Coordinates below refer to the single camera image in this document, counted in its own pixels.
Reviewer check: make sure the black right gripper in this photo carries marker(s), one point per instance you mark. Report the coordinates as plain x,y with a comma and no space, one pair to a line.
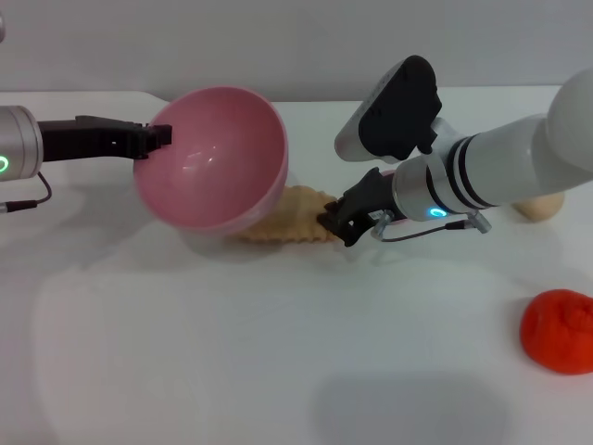
370,199

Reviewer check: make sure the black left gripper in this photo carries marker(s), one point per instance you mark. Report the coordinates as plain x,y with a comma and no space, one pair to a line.
88,139

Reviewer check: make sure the orange striped bread roll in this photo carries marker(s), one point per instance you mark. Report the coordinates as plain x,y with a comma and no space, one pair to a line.
296,218

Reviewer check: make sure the pink plastic bowl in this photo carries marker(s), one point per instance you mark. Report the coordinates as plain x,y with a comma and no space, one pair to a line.
213,162

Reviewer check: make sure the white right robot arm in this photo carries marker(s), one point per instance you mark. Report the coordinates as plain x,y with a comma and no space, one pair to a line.
509,157

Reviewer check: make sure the beige round bun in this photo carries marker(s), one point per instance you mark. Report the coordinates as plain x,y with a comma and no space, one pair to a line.
539,206

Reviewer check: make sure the red orange bun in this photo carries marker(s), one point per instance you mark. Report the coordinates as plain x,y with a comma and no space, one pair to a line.
558,331

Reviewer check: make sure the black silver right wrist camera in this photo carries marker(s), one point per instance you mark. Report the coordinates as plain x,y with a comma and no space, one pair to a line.
394,116

